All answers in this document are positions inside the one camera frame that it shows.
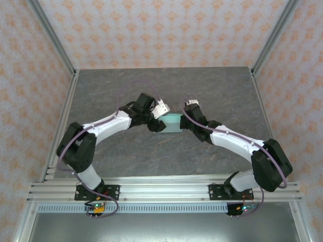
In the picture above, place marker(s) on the grey metal sheet panel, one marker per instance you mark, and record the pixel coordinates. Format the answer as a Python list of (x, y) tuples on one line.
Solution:
[(161, 228)]

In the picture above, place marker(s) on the aluminium left side rail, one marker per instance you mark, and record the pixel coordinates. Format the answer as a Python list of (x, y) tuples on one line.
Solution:
[(60, 113)]

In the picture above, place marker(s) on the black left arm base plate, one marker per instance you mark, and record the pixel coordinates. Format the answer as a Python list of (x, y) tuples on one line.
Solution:
[(113, 192)]

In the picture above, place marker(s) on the aluminium cross rail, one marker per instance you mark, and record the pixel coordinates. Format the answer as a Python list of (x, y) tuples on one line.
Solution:
[(164, 189)]

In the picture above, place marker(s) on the aluminium frame post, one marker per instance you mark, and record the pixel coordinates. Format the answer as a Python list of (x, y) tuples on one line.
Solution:
[(275, 37), (53, 37)]

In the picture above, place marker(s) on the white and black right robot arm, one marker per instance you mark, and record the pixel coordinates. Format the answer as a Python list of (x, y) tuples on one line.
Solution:
[(232, 140)]

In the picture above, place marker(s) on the aluminium left frame post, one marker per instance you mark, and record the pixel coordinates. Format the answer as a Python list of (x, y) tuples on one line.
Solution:
[(53, 37)]

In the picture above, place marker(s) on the aluminium right side rail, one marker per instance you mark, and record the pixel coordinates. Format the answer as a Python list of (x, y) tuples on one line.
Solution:
[(267, 113)]

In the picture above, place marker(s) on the left circuit board yellow connector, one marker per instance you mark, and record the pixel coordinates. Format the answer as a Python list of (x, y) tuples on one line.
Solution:
[(97, 208)]

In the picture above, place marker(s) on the light blue paper box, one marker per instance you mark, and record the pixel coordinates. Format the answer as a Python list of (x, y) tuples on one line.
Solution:
[(172, 123)]

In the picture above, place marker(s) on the aluminium right frame post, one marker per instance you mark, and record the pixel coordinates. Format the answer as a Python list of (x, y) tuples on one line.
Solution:
[(275, 37)]

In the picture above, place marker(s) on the right circuit board blue light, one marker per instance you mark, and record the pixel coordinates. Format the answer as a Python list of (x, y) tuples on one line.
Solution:
[(246, 208)]

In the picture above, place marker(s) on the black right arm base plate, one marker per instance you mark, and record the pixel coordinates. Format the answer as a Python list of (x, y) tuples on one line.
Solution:
[(214, 192)]

